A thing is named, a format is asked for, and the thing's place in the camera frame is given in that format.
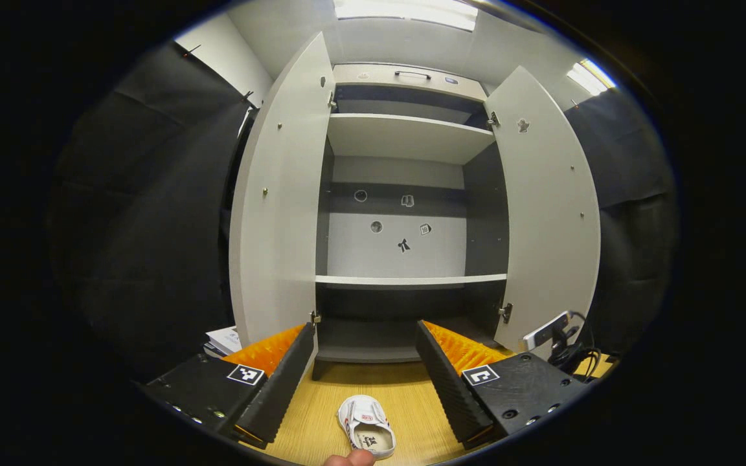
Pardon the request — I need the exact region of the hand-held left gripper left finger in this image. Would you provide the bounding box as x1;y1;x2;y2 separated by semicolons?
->
137;322;317;449

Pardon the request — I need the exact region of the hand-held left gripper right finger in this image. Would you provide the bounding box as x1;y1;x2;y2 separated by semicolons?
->
415;319;591;450

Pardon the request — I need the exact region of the white canvas shoe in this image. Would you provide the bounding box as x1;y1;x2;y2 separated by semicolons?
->
337;395;397;460

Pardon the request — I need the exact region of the grey cabinet door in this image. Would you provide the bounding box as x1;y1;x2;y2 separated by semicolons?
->
229;32;336;347
483;65;602;360

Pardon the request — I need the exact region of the grey shoe cabinet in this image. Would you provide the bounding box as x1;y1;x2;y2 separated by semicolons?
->
315;63;510;381

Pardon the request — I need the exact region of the grey cabinet drawer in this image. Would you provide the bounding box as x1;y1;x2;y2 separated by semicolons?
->
333;63;489;103

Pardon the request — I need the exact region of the stack of books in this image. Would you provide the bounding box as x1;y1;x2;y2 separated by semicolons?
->
205;326;244;359

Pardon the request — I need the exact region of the white bar-shaped device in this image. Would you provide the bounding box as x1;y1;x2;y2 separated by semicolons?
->
521;310;573;352

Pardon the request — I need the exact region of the ceiling light panel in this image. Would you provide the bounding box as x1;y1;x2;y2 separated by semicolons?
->
566;58;616;96

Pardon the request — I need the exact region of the black cable bundle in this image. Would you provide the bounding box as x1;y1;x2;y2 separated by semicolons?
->
548;312;604;383

